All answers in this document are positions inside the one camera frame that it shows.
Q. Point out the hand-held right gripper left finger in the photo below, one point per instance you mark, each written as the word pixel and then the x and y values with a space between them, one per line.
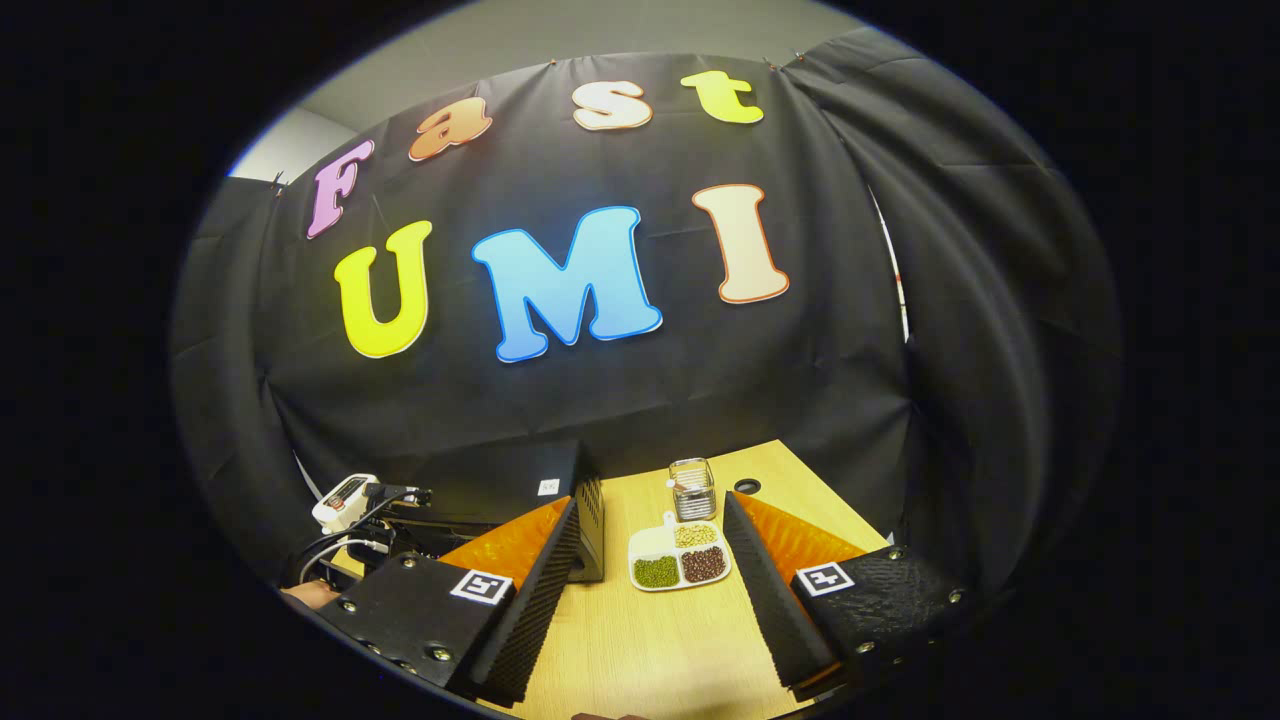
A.
pixel 535 610

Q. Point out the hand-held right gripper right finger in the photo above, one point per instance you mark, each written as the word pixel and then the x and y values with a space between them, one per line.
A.
pixel 770 600

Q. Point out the black electric oven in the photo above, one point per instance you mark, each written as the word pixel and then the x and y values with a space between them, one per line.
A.
pixel 500 475

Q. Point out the white toaster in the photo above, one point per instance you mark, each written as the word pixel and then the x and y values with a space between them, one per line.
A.
pixel 345 500

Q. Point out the white divided bean tray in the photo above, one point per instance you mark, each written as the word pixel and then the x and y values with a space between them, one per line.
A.
pixel 655 545

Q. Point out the metal mesh holder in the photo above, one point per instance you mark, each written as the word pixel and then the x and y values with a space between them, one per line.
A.
pixel 693 495

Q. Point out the black backdrop cloth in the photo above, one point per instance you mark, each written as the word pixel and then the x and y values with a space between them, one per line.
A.
pixel 650 390

